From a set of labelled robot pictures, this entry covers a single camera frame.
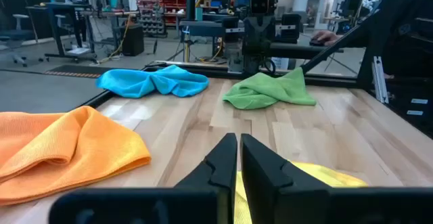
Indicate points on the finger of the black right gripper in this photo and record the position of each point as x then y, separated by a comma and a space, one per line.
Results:
251, 31
266, 31

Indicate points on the orange microfiber towel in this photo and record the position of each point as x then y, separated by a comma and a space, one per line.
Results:
67, 142

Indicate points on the black computer mouse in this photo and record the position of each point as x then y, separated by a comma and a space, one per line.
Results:
316, 43

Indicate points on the yellow microfiber towel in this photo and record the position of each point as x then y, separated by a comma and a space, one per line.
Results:
331, 178

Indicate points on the blue microfiber towel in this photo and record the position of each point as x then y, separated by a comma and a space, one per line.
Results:
152, 82

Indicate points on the black floor mat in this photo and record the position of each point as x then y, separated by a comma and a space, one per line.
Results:
78, 70

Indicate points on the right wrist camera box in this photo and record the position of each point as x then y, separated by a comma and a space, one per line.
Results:
262, 4

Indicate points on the black standing desk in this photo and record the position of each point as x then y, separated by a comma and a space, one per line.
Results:
61, 6

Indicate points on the black speaker box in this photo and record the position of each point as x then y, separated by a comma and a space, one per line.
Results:
132, 39

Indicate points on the dark grey desk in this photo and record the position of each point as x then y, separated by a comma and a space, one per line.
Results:
304, 51

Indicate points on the person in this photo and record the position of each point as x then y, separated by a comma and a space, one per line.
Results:
412, 11

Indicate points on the green microfiber towel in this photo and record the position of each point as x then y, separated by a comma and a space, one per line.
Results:
264, 92

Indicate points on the person's hand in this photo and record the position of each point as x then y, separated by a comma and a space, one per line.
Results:
328, 36

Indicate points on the blue-grey workbench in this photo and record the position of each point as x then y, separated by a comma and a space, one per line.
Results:
201, 27

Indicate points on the grey office chair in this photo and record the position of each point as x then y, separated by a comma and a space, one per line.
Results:
15, 34

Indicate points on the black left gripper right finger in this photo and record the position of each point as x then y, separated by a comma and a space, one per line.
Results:
267, 183

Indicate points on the silver aluminium bracket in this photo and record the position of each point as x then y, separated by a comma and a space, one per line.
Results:
379, 82

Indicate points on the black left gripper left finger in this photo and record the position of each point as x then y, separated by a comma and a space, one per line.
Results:
223, 170

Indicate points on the black aluminium table frame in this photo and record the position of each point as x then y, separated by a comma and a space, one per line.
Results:
382, 21

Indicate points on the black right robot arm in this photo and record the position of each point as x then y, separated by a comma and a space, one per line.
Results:
252, 58

